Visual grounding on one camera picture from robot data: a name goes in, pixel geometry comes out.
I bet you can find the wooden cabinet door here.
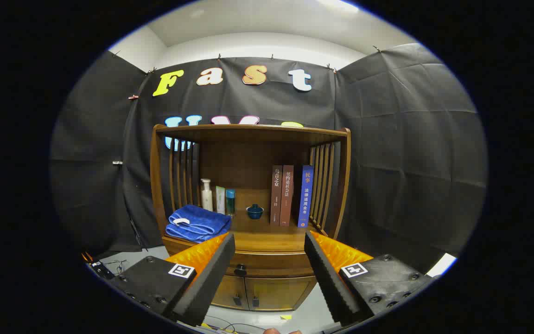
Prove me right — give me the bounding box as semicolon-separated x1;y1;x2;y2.
211;275;249;310
245;276;316;312

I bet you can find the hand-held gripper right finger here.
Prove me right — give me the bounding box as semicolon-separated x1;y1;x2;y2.
304;231;435;327

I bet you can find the brown wooden cabinet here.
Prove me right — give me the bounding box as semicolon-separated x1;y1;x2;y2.
150;123;352;312

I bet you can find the folded blue towel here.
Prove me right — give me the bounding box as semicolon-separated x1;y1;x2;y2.
165;204;232;244

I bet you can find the wooden countertop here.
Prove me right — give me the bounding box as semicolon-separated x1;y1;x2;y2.
163;188;330;253

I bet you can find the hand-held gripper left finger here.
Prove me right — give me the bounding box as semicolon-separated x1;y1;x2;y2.
109;232;236;327

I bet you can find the blue book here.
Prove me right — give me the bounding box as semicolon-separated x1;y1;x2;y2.
298;165;315;228

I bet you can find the white pump bottle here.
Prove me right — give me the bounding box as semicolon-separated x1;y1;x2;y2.
201;179;214;212

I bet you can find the dark brown book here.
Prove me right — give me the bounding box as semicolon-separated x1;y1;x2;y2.
270;165;283;226

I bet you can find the reddish brown book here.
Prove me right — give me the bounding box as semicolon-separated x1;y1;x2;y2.
280;165;294;227

